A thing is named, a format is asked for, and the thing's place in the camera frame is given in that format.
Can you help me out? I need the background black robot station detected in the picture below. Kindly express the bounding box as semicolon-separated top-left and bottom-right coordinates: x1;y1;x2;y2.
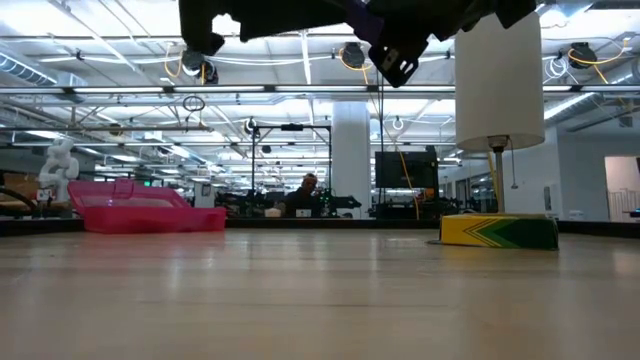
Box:
319;188;362;220

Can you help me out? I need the black aluminium table frame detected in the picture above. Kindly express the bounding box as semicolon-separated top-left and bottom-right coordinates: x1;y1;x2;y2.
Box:
0;218;640;237

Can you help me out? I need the black reel yellow cable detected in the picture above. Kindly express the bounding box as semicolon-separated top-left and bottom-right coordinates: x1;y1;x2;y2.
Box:
567;39;626;71
338;41;371;72

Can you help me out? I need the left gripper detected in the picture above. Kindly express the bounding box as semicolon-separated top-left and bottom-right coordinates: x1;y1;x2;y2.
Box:
177;0;359;57

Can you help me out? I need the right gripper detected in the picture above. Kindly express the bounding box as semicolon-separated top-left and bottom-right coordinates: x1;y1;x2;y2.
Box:
369;0;501;89

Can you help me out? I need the white shade table lamp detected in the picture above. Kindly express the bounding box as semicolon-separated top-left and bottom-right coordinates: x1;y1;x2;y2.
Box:
453;12;546;216

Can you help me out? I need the black monitor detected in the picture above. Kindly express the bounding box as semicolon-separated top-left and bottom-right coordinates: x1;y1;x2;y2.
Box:
374;146;441;220

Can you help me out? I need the black gantry frame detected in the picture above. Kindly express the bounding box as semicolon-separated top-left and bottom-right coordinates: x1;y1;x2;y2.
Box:
249;123;334;194

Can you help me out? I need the yellow green crayon box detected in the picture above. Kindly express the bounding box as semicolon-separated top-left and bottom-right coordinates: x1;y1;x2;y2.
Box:
438;213;560;251

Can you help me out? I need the black cable arc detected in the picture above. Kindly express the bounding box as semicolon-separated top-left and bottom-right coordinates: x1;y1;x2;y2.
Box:
0;185;36;220

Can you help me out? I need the person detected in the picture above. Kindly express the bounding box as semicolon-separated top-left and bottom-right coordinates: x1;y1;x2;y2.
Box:
283;172;324;220

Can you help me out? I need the brown cardboard box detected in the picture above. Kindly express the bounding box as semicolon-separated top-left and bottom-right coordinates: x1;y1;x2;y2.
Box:
0;172;41;201

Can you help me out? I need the white column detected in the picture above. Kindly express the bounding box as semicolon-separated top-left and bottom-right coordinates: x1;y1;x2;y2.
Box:
331;102;374;220

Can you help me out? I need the pink transparent pencil case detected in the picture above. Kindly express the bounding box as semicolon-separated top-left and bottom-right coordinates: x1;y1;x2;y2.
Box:
67;178;228;235

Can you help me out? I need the black ceiling cable reel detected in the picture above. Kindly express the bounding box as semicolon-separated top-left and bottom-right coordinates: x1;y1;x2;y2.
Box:
164;43;220;85

